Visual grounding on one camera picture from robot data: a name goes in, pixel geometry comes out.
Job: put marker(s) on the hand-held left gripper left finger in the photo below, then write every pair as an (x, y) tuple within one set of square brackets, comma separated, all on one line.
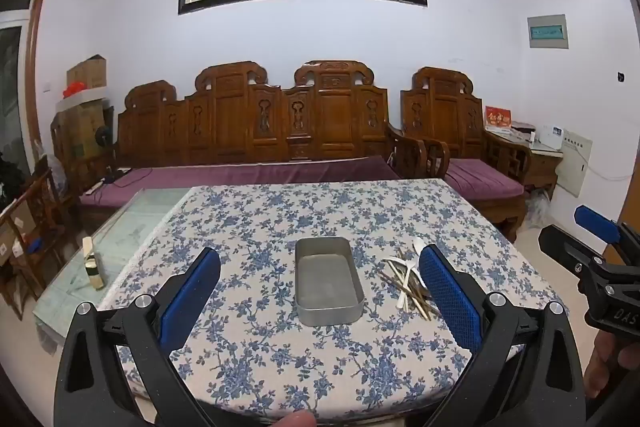
[(192, 297)]

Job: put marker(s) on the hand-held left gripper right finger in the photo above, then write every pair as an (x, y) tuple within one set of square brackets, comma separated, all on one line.
[(450, 297)]

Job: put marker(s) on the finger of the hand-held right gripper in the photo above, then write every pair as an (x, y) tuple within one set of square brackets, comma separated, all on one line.
[(595, 222), (565, 247)]

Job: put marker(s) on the light bamboo chopstick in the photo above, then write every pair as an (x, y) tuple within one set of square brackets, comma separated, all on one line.
[(422, 309)]

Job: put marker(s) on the white rice spoon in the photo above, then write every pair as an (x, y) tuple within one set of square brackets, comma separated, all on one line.
[(403, 302)]

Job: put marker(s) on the white plastic spoon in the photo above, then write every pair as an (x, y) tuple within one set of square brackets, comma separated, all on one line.
[(418, 247)]

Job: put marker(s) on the rectangular metal tin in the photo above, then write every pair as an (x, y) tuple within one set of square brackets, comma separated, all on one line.
[(325, 277)]

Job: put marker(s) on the person's right hand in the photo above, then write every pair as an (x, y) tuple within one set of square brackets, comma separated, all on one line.
[(605, 362)]

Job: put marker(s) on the person's left hand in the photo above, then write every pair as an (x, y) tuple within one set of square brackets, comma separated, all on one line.
[(296, 419)]

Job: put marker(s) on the clear plastic bag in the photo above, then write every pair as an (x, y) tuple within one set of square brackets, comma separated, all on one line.
[(537, 209)]

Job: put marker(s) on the wooden side table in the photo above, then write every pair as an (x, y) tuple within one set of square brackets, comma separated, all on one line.
[(542, 167)]

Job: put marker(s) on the blue floral tablecloth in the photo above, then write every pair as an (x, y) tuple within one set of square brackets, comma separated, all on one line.
[(250, 232)]

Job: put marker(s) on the white desktop device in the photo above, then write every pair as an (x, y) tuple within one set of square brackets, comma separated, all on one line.
[(556, 135)]

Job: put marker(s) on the small gold box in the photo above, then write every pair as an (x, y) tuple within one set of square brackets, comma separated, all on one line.
[(94, 267)]

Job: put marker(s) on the purple armchair cushion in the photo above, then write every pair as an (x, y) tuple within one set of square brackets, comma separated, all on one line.
[(480, 179)]

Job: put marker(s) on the purple sofa cushion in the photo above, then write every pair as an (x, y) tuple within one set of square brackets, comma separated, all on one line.
[(250, 177)]

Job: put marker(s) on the red gift box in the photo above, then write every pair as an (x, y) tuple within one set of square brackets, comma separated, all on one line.
[(497, 118)]

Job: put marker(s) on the wooden side chair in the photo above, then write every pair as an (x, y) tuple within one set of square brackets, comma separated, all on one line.
[(35, 227)]

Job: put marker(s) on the small black fan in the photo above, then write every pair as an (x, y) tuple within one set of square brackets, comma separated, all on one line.
[(103, 136)]

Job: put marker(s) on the carved wooden armchair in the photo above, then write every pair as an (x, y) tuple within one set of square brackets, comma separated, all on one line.
[(445, 107)]

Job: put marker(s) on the large brown cardboard box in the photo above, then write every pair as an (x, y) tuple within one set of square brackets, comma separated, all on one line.
[(80, 132)]

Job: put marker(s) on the carved wooden sofa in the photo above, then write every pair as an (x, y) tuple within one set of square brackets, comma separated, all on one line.
[(330, 117)]

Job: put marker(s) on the red orange plastic bag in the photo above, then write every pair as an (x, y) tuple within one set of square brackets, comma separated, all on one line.
[(74, 89)]

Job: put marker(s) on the small brown cardboard box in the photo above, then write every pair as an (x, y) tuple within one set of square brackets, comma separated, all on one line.
[(87, 72)]

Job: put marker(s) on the white wall cabinet cover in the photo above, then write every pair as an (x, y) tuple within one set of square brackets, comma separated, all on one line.
[(575, 164)]

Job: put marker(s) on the grey wall electrical panel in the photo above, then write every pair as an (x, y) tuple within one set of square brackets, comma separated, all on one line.
[(548, 32)]

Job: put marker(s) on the wooden door frame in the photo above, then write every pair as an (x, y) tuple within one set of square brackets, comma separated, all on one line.
[(35, 57)]

